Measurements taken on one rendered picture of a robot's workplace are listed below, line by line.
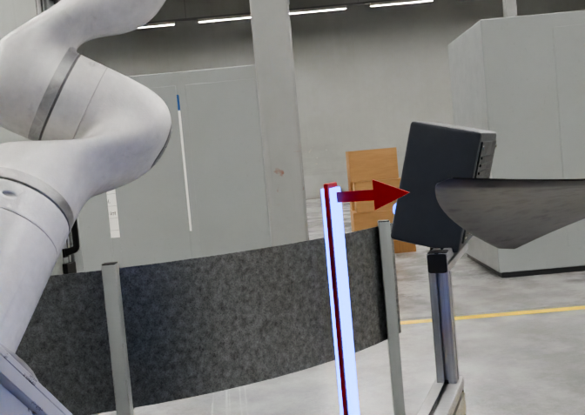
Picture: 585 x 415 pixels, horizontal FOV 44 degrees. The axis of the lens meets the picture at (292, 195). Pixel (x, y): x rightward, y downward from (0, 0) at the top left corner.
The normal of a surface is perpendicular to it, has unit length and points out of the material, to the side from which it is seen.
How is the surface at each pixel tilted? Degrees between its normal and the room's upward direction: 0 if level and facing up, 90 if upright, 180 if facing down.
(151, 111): 65
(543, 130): 90
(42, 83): 87
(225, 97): 90
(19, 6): 90
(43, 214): 77
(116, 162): 127
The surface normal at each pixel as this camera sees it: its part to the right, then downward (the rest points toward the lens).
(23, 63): 0.22, -0.16
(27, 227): 0.74, -0.36
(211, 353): 0.37, 0.02
